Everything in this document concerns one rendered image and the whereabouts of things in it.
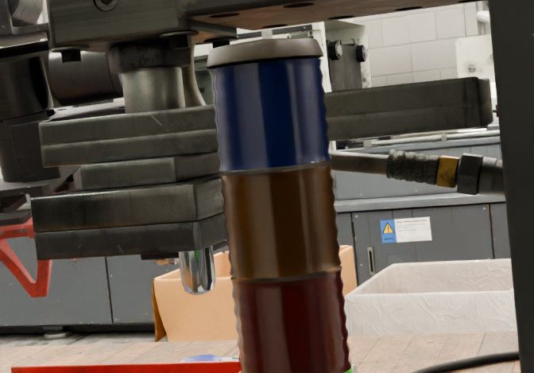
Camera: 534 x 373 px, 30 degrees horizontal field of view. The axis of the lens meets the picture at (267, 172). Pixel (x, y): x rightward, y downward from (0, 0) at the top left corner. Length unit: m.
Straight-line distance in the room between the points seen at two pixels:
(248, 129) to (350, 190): 4.91
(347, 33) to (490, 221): 1.69
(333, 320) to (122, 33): 0.30
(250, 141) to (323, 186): 0.03
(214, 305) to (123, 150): 2.41
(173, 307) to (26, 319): 3.23
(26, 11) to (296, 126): 0.60
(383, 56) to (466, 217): 2.35
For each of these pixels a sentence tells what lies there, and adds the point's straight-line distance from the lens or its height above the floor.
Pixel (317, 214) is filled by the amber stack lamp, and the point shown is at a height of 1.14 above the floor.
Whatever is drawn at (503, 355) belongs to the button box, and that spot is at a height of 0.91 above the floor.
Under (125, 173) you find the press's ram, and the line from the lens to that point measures 0.58.
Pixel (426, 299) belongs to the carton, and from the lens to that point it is 2.84.
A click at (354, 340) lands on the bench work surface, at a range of 1.21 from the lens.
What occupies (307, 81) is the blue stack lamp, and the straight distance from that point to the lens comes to 0.32.
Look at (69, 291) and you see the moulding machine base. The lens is 6.02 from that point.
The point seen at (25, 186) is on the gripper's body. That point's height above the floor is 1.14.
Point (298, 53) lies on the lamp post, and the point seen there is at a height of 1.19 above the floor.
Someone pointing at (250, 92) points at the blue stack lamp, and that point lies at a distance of 0.32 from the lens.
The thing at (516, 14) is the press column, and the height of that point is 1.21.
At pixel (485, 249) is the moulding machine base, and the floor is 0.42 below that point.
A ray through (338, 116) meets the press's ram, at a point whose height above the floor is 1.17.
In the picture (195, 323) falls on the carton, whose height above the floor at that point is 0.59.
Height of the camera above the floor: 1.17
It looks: 3 degrees down
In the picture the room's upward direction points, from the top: 6 degrees counter-clockwise
